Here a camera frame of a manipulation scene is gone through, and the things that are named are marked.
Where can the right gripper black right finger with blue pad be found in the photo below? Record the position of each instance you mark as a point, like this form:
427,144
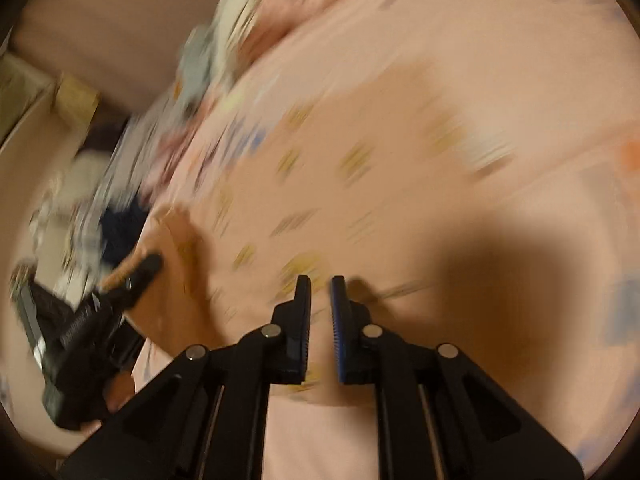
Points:
439,415

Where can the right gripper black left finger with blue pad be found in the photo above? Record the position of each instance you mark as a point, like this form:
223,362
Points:
204,416

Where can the peach duck-print child shirt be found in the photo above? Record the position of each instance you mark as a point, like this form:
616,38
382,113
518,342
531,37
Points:
353,181

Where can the navy blue garment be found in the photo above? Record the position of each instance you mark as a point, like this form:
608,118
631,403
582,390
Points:
121,228

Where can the plaid grey blanket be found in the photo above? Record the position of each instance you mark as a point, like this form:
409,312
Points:
117,183

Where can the light pink crumpled garment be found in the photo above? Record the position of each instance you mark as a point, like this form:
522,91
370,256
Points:
173,145

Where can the dark brown cushion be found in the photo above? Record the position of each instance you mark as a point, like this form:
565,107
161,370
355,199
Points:
104,135

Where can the yellow striped small curtain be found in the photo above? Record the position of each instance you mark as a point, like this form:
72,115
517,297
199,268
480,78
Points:
75,102

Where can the pink animal-print duvet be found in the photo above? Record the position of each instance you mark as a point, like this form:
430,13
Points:
540,287

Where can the grey small garment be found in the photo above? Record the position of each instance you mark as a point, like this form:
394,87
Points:
195,66

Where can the pink folded garment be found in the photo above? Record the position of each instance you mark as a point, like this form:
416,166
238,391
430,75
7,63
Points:
273,20

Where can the white wall shelf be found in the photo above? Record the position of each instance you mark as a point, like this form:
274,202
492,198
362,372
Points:
21,86

